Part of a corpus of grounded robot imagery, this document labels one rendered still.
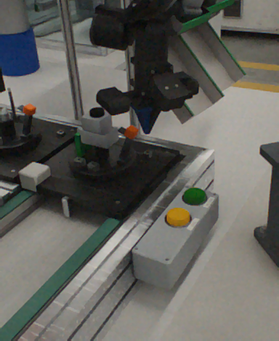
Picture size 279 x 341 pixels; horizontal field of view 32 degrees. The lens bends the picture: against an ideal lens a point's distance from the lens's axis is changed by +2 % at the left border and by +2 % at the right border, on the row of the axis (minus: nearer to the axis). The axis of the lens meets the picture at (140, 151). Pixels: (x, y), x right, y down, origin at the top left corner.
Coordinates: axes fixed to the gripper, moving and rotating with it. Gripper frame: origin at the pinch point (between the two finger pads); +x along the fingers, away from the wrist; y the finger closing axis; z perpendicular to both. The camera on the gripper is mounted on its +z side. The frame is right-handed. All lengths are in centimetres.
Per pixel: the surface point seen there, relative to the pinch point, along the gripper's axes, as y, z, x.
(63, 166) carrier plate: -12.0, -12.5, 14.9
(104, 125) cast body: -5.3, -7.2, 4.0
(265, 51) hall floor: 281, -233, 123
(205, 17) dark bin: 25.3, -17.3, -9.8
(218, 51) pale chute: 39.6, -27.6, 4.4
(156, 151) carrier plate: 6.9, -6.0, 13.3
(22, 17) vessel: 12, -102, 15
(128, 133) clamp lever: -2.8, -2.1, 3.8
